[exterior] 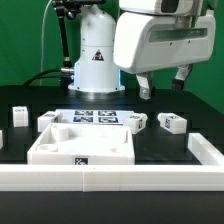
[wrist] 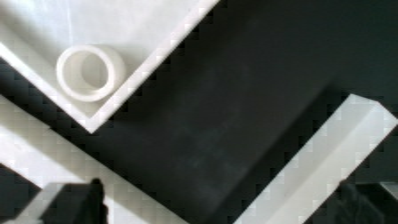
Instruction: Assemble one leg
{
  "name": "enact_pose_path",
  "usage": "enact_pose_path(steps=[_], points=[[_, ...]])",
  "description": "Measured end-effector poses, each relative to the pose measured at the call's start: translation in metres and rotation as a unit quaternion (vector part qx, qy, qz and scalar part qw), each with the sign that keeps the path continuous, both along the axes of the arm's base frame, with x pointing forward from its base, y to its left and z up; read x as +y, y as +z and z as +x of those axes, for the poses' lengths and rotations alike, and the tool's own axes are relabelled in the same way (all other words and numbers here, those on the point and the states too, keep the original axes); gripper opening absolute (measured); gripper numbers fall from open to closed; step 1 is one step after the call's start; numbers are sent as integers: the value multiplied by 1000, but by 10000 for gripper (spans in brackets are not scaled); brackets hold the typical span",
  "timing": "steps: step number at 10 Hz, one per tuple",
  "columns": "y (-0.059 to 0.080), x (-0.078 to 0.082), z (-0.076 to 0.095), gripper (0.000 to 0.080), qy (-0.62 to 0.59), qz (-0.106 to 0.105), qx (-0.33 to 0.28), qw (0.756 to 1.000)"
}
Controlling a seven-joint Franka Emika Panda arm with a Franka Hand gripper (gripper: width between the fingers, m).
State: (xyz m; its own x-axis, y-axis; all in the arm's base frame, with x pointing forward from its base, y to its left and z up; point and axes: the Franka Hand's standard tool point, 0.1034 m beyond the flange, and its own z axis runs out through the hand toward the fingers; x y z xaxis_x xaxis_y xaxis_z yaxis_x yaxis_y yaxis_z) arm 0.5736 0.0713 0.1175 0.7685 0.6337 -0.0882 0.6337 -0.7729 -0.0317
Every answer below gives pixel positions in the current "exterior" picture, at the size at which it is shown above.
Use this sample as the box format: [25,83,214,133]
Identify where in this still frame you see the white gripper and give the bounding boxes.
[114,12,216,100]

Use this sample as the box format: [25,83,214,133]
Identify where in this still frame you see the white square tabletop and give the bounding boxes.
[27,123,135,165]

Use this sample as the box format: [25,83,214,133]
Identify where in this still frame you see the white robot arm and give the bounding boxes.
[69,0,216,99]

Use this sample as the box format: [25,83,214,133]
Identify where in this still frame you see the marker sheet with tags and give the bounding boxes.
[57,109,133,125]

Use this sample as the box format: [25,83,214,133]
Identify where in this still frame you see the white U-shaped fence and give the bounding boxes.
[0,133,224,192]

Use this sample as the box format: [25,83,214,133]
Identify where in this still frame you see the white block left edge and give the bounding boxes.
[0,130,3,150]

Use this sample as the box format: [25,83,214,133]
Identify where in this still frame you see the black cables at base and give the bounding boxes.
[22,67,75,87]

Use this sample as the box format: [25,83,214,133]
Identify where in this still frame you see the black camera stand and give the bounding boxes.
[52,0,107,68]

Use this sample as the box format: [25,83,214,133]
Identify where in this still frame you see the white cable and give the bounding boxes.
[39,0,54,87]

